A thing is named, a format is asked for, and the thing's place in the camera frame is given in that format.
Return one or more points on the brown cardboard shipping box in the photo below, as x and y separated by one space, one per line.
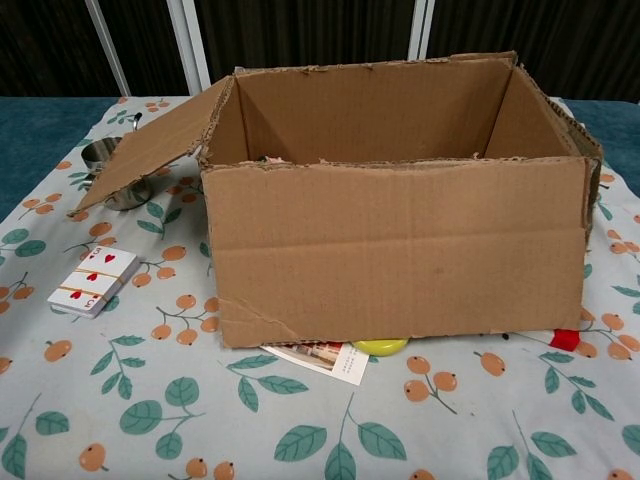
400 250

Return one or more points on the palace photo postcard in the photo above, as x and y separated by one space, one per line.
345 367

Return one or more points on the dark pleated curtain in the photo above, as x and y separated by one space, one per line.
300 30

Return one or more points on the banded deck of playing cards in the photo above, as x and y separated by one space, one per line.
95 282

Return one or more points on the floral leaf print tablecloth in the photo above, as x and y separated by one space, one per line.
150 425

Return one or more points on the white and red block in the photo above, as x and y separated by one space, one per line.
564 339

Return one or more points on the white double frame post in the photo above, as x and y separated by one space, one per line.
421 25

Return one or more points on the wide white frame post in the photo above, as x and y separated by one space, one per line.
187 40

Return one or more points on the thin white frame post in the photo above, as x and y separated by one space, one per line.
107 45

